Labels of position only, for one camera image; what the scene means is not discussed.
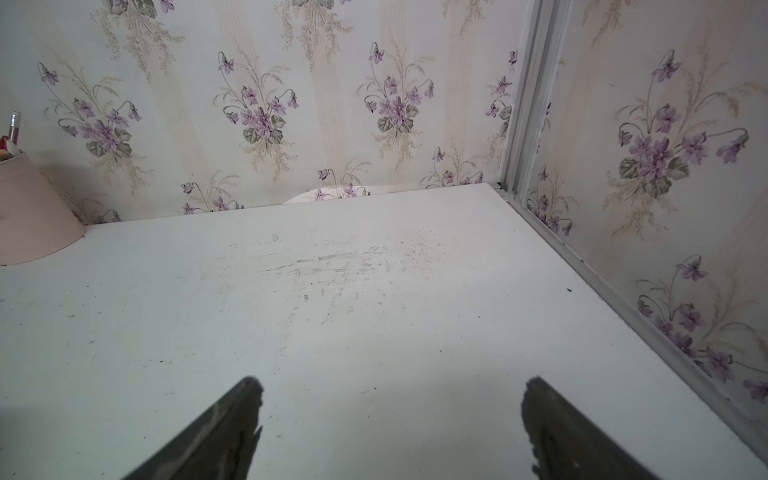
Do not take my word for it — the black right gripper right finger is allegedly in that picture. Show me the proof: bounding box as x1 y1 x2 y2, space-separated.
521 377 656 480

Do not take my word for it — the pink pen holder cup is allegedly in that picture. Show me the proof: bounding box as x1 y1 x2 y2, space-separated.
1 154 86 266

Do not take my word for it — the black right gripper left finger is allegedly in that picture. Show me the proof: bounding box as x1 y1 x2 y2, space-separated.
127 376 263 480

